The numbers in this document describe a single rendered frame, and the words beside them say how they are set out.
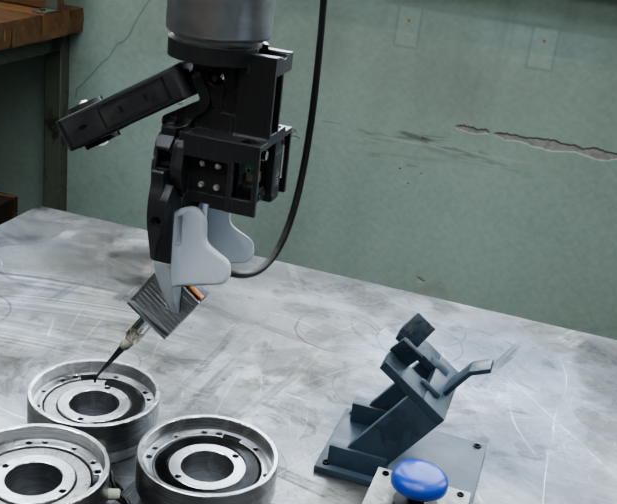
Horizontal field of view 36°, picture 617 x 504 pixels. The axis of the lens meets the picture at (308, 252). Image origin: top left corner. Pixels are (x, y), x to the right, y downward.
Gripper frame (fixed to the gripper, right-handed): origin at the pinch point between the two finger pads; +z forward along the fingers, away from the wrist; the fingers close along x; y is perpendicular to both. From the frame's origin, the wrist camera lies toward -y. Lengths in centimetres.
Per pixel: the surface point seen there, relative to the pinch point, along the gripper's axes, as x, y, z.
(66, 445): -9.5, -3.9, 10.2
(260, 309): 26.0, -1.0, 13.0
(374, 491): -6.6, 19.2, 8.7
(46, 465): -12.0, -4.0, 10.4
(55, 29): 142, -97, 10
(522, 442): 12.7, 28.8, 13.2
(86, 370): 0.7, -8.0, 9.9
